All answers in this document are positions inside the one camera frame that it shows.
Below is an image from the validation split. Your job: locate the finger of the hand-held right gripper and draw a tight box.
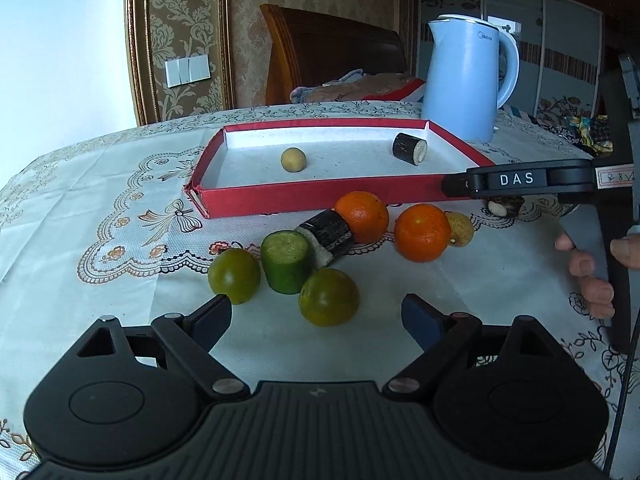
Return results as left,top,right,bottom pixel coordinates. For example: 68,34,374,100
441,159,597,206

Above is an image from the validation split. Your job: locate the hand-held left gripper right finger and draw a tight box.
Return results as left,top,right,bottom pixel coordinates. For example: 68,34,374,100
382,295,556,402

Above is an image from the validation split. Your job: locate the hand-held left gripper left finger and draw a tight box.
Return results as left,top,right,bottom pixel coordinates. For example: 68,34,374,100
75,294,250,402

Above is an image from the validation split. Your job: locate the green tomato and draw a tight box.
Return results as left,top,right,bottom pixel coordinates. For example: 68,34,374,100
207,248,262,306
298,268,361,328

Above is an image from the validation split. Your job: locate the small yellow longan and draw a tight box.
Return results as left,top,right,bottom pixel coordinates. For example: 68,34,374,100
445,211,475,248
280,147,309,174

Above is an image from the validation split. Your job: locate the orange mandarin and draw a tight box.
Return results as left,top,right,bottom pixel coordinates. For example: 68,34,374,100
333,191,390,245
394,203,452,263

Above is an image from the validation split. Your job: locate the red shallow tray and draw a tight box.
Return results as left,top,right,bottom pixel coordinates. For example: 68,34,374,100
184,119,497,220

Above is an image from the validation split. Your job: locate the person's right hand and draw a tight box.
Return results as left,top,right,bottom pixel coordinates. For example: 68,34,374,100
555,232,640,319

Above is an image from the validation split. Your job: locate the colourful crumpled cloth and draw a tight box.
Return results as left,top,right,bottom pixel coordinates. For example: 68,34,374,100
532,112,614,158

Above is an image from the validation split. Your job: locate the green cucumber piece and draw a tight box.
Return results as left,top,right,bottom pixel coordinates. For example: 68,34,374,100
260,229,316,295

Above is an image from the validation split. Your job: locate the light blue electric kettle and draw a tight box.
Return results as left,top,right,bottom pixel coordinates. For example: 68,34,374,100
422,14,521,144

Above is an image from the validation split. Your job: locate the glass door wardrobe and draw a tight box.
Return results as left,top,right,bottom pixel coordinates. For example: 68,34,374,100
415,0,603,121

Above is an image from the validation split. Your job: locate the folded patterned blanket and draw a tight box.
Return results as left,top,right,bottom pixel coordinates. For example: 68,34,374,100
290,69,427,106

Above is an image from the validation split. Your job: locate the brown wooden headboard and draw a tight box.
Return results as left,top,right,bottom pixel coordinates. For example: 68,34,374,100
259,3,408,106

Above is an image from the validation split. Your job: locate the thin black cable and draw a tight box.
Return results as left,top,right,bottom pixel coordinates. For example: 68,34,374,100
602,330,640,480

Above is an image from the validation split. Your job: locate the white wall light switch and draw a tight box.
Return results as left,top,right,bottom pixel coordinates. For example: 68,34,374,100
165,55,212,88

